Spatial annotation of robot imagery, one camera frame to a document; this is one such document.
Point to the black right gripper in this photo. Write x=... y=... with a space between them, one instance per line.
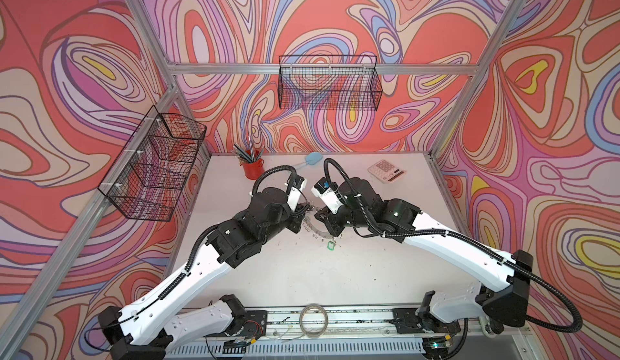
x=330 y=219

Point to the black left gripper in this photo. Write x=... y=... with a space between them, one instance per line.
x=299 y=217

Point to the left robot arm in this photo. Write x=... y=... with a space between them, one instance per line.
x=154 y=325

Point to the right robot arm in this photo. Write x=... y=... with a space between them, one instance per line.
x=500 y=289

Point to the light blue spatula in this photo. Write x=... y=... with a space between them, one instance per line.
x=310 y=160

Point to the red metal pencil bucket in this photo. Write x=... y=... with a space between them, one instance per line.
x=253 y=171

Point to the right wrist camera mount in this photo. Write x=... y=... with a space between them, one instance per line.
x=327 y=195

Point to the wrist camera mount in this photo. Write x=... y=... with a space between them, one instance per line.
x=295 y=186
x=327 y=195

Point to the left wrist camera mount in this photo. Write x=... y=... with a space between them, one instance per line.
x=295 y=186

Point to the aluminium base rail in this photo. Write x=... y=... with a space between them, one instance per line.
x=343 y=331

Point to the black wire basket back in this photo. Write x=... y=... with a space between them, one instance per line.
x=329 y=82

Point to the black wire basket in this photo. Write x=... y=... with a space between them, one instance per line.
x=329 y=82
x=161 y=154

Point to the black wire basket left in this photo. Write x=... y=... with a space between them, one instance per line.
x=161 y=154

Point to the aluminium frame post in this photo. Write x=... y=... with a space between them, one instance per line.
x=173 y=96

